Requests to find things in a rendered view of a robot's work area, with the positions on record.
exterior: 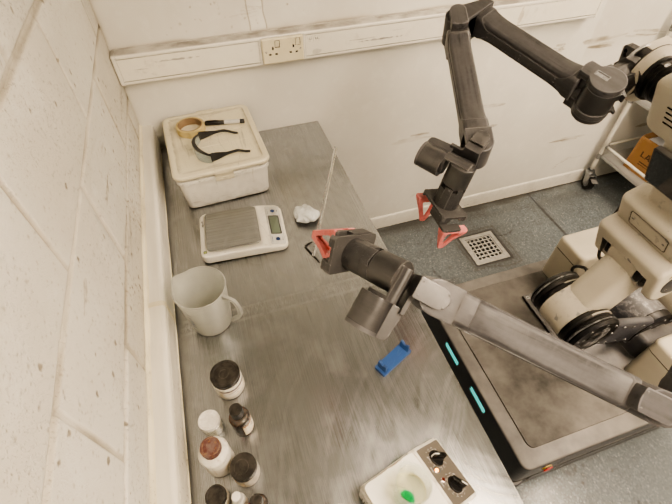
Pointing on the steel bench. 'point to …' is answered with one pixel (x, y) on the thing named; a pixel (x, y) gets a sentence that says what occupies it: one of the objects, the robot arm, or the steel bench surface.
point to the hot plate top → (380, 486)
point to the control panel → (445, 472)
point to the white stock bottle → (215, 455)
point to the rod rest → (393, 359)
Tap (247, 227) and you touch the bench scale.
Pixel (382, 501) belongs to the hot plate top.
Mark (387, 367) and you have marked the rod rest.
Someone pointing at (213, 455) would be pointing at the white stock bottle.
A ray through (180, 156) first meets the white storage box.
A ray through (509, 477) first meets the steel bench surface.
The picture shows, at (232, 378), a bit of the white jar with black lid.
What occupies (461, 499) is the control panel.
